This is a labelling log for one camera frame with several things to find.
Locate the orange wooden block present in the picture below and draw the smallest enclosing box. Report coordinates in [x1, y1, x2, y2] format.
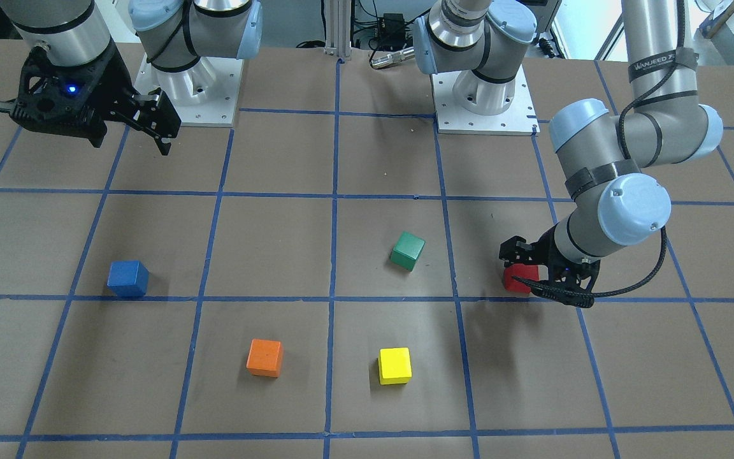
[247, 338, 284, 378]

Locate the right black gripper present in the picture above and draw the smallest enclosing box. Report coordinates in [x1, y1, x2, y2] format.
[10, 45, 182, 156]

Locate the blue wooden block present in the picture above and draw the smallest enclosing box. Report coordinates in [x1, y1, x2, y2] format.
[106, 259, 150, 298]

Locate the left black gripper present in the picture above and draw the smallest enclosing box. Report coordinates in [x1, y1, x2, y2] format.
[498, 223, 601, 309]

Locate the yellow wooden block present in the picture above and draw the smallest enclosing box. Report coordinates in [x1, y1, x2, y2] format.
[378, 347, 412, 386]

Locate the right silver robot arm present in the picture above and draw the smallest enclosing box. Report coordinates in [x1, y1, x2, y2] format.
[0, 1, 263, 155]

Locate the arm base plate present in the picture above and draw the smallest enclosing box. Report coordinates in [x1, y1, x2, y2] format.
[135, 55, 247, 128]
[431, 67, 541, 136]

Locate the green wooden block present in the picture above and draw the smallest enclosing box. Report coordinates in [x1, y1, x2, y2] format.
[389, 231, 426, 272]

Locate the red wooden block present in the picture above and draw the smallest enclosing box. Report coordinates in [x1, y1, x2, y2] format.
[502, 264, 540, 295]

